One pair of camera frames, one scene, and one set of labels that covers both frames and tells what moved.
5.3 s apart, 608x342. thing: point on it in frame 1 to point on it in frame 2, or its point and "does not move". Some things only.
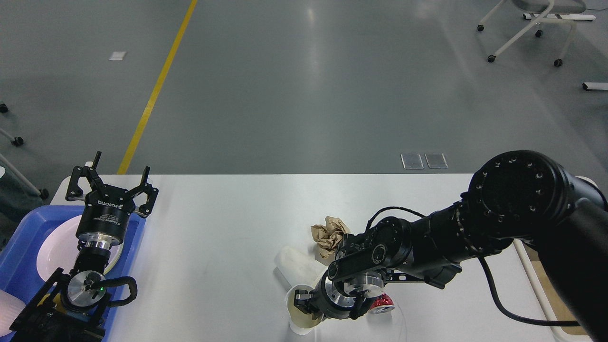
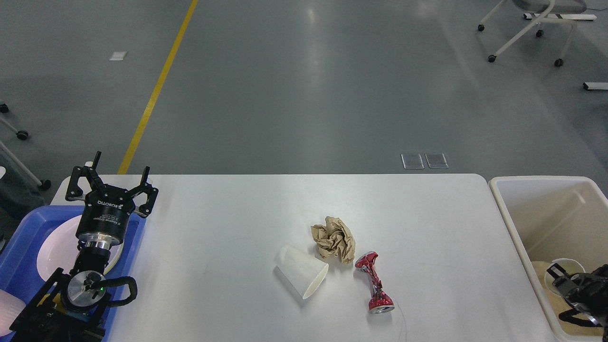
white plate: (58, 249) does not move
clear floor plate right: (436, 160) does not move
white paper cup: (300, 322) to (570, 266)
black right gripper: (325, 299) to (591, 295)
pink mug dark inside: (11, 308) does not move
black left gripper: (106, 210) does not move
